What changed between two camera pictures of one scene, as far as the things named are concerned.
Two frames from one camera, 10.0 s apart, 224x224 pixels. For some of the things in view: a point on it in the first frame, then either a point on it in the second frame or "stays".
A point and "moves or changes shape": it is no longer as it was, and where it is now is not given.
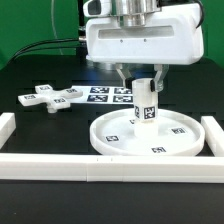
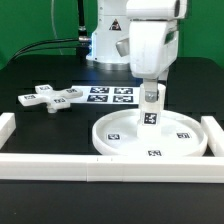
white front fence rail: (62, 167) stays
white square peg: (145, 108) moves or changes shape
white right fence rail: (214, 135) stays
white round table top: (177, 134) stays
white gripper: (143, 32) to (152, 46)
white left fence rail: (8, 124) stays
